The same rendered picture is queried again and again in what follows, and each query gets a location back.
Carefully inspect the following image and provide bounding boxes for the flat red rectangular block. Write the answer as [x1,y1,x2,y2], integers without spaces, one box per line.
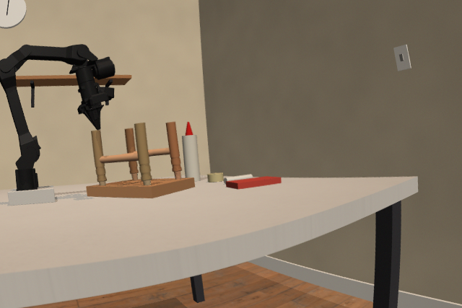
[226,176,282,189]

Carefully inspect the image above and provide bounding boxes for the brown wooden stool legs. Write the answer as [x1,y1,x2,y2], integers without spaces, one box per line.
[91,122,182,185]

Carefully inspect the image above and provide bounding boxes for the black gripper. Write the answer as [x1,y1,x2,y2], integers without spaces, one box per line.
[77,80,109,130]

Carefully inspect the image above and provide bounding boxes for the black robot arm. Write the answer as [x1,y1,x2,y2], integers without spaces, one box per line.
[0,44,115,191]

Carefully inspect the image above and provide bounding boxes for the brown wooden stool seat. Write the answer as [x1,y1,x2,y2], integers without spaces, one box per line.
[86,177,195,198]

